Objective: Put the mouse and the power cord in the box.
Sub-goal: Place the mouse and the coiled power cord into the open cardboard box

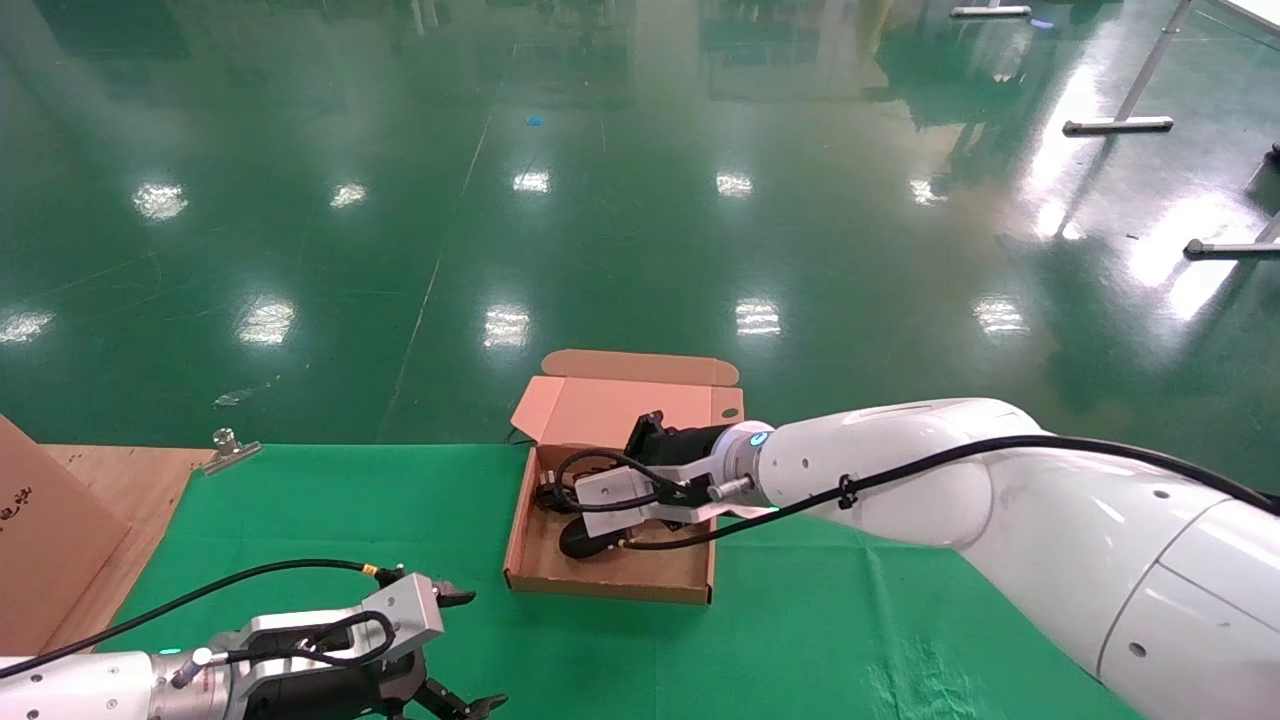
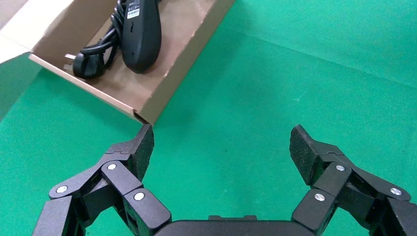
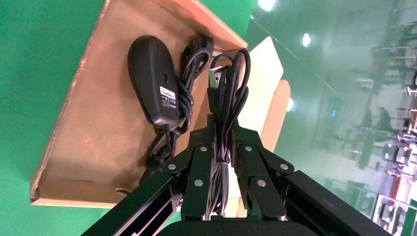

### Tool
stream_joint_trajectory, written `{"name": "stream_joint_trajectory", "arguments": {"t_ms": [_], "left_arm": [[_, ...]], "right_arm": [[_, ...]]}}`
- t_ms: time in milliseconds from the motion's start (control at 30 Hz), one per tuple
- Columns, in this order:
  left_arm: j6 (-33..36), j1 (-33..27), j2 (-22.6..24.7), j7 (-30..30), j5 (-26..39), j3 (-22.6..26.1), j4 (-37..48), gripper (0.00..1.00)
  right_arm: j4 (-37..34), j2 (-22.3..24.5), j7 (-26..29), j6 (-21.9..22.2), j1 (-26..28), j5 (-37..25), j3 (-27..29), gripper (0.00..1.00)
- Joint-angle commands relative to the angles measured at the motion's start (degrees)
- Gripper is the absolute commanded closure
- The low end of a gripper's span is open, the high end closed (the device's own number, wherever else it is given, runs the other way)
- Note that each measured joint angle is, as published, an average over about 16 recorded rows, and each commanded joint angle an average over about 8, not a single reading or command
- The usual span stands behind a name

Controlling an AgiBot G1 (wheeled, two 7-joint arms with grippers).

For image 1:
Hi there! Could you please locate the short black left camera cable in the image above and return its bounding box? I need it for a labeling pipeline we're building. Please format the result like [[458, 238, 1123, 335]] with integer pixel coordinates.
[[170, 609, 399, 691]]

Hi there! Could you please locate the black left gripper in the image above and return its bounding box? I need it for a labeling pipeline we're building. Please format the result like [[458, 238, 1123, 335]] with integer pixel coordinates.
[[240, 580, 508, 720]]

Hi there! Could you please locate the short black camera cable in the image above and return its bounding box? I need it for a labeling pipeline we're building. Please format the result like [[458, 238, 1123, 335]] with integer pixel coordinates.
[[553, 449, 703, 503], [170, 609, 399, 691]]

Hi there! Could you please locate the dark grey table foot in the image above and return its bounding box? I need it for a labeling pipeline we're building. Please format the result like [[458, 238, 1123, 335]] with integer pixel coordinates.
[[1184, 212, 1280, 262]]

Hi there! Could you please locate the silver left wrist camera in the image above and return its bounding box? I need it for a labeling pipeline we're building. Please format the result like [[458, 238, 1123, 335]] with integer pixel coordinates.
[[210, 573, 446, 666]]

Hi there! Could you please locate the grey table leg with foot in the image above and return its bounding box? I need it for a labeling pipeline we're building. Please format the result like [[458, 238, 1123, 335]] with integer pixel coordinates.
[[1062, 0, 1198, 138]]

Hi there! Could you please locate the open brown cardboard box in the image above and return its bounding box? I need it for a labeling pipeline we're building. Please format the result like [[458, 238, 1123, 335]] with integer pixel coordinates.
[[503, 349, 746, 606]]

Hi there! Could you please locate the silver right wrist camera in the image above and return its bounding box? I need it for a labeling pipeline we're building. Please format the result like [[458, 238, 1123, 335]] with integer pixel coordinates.
[[573, 463, 761, 542]]

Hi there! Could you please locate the short black right camera cable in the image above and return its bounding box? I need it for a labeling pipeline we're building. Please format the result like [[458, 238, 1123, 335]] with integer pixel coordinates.
[[553, 449, 703, 503]]

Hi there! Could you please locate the long black right arm cable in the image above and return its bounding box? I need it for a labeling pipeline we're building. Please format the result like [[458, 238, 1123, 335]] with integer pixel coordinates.
[[618, 434, 1280, 553]]

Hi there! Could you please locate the flat brown cardboard panel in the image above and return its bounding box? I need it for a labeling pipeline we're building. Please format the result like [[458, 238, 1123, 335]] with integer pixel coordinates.
[[0, 414, 133, 658]]

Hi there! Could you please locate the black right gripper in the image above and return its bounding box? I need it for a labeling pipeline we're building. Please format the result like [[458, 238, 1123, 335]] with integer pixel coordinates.
[[540, 409, 738, 560]]

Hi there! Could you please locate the green table cloth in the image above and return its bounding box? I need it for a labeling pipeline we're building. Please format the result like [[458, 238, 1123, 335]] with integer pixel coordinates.
[[95, 443, 1141, 720]]

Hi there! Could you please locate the long black left arm cable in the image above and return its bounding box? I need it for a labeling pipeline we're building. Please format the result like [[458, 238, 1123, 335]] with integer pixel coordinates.
[[0, 558, 406, 683]]

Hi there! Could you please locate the silver metal clip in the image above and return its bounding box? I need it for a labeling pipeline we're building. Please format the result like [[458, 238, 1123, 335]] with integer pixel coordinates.
[[200, 428, 263, 477]]

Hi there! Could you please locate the white table panel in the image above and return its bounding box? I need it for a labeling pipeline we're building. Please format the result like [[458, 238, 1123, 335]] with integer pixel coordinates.
[[1205, 0, 1280, 39]]

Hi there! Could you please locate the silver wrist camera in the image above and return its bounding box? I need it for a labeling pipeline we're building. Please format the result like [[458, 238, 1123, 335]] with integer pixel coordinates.
[[210, 573, 446, 666], [573, 463, 761, 542]]

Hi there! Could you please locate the long black arm cable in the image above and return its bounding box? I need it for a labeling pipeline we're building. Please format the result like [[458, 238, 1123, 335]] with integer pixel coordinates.
[[0, 558, 406, 683], [618, 434, 1280, 553]]

